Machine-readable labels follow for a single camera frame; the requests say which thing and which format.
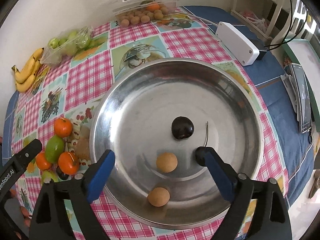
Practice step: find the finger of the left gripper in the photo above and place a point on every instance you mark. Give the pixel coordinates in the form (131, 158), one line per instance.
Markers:
(16, 166)

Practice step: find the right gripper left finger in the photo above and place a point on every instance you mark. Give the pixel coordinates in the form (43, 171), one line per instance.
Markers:
(50, 220)

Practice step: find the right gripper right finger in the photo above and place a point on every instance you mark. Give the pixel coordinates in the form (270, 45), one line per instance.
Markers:
(270, 219)

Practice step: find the orange mandarin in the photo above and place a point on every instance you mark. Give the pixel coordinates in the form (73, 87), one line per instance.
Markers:
(68, 163)
(41, 162)
(63, 127)

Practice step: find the round green apple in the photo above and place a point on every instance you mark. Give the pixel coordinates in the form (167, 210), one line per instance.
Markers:
(49, 175)

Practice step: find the dark cherry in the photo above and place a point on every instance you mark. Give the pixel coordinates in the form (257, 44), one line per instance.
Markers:
(61, 175)
(182, 128)

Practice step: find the brown longan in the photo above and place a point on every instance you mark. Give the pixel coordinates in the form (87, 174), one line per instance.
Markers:
(166, 162)
(158, 197)

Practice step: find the clear bag of green fruits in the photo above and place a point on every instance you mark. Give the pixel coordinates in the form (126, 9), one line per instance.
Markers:
(66, 45)

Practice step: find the oval green mango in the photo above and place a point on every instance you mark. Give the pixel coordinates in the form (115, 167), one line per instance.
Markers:
(55, 146)

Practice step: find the yellow banana bunch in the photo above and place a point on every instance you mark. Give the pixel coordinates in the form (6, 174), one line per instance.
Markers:
(25, 78)

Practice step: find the smartphone on stand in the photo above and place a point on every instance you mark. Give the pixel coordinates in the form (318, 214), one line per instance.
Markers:
(295, 83)

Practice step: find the large silver metal bowl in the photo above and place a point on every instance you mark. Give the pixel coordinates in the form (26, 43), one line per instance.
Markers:
(134, 121)

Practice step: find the white plastic power box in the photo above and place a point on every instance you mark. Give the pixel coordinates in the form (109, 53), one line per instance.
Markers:
(237, 43)

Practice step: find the clear box of brown longans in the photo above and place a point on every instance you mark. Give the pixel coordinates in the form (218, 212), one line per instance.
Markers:
(134, 12)

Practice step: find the white wooden shelf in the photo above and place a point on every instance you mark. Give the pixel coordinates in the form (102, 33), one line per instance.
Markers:
(260, 8)

